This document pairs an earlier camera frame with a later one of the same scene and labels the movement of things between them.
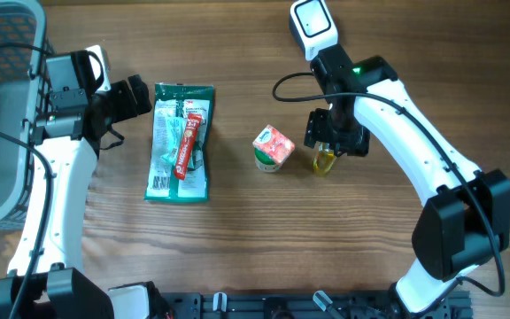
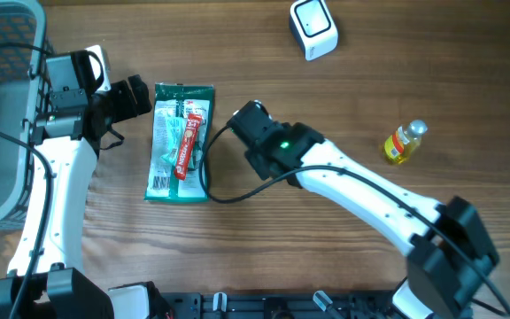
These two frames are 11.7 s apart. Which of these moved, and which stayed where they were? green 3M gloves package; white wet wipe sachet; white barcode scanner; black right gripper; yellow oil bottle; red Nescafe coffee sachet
Moved: black right gripper; yellow oil bottle
Stayed: green 3M gloves package; white barcode scanner; red Nescafe coffee sachet; white wet wipe sachet
